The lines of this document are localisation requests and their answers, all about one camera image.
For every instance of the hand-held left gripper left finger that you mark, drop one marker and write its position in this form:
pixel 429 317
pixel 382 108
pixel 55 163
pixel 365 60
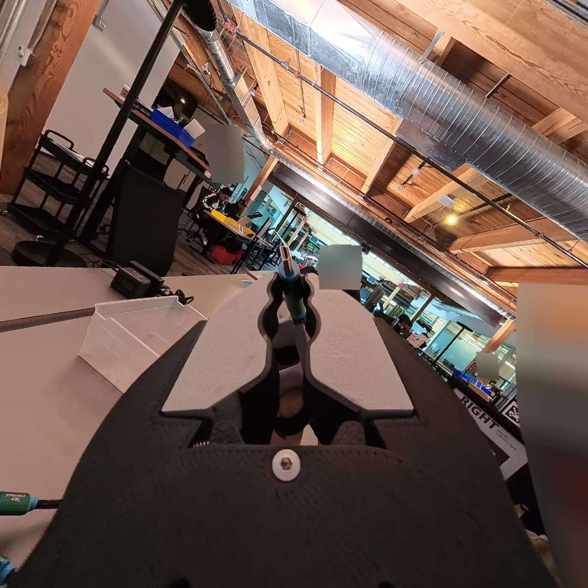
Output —
pixel 220 358

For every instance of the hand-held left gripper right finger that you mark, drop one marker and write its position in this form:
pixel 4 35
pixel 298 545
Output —
pixel 358 358

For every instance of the clear plastic bin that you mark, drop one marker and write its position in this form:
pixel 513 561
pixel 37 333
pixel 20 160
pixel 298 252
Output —
pixel 138 330

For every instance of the red bag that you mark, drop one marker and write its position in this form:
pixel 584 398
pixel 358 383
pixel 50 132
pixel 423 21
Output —
pixel 225 255

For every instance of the black power adapter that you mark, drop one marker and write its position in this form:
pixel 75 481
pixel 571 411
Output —
pixel 133 280

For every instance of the yellow storage bin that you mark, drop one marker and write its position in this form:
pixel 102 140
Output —
pixel 229 223

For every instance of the black office chair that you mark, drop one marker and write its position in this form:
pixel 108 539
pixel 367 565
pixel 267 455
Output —
pixel 147 216

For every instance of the wooden standing desk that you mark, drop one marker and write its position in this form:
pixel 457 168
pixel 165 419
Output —
pixel 158 138

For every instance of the blue storage bin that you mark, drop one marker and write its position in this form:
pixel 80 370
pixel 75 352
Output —
pixel 172 126

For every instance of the black utility cart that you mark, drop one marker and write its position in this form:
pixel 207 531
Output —
pixel 50 181

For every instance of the black pole stand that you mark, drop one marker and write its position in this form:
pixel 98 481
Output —
pixel 140 87

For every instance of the large silver air duct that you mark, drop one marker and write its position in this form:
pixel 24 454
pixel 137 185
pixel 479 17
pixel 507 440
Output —
pixel 459 115

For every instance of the thin spiral air duct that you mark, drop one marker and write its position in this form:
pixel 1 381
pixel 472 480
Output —
pixel 220 59

